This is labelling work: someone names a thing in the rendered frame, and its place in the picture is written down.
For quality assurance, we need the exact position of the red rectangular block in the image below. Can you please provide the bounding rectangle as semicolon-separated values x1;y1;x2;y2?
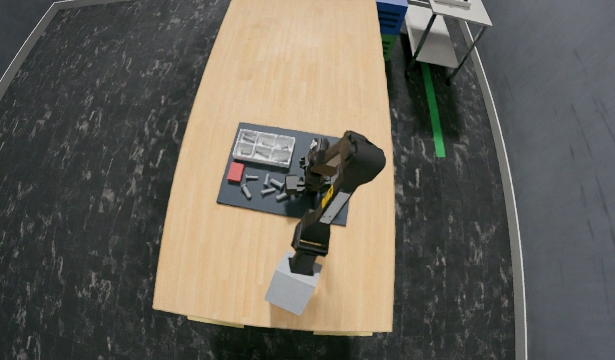
227;163;245;183

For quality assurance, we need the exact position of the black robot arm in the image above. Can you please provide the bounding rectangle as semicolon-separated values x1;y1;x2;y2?
288;130;387;277

